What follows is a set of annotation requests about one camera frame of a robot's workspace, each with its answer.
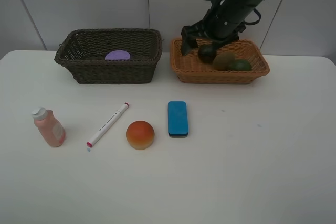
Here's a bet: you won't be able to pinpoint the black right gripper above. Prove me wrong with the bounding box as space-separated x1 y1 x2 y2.
181 0 264 56

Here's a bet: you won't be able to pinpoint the dark purple mangosteen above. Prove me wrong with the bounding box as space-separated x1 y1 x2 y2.
197 44 217 64

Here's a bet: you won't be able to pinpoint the brown kiwi fruit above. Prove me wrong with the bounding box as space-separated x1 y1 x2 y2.
213 51 236 71

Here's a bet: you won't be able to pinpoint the green lime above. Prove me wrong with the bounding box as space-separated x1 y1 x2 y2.
228 59 252 71

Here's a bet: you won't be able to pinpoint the purple lidded round container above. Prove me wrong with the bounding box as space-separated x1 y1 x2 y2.
104 50 131 61

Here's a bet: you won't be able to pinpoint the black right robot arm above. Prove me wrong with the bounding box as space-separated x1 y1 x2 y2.
181 0 264 56

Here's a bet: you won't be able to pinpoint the orange wicker basket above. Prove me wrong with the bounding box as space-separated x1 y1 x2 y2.
170 38 270 84

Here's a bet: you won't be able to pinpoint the blue whiteboard eraser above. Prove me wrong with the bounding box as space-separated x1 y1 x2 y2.
167 101 189 137

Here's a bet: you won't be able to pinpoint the orange round bread bun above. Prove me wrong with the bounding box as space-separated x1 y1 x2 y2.
126 121 155 150

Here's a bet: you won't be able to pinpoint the dark brown wicker basket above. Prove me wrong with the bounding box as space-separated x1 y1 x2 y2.
54 28 162 84

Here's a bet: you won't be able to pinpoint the white marker red caps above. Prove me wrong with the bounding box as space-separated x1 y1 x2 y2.
86 102 129 148

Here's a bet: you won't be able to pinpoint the pink bottle white cap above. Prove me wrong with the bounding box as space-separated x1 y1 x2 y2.
32 107 66 147

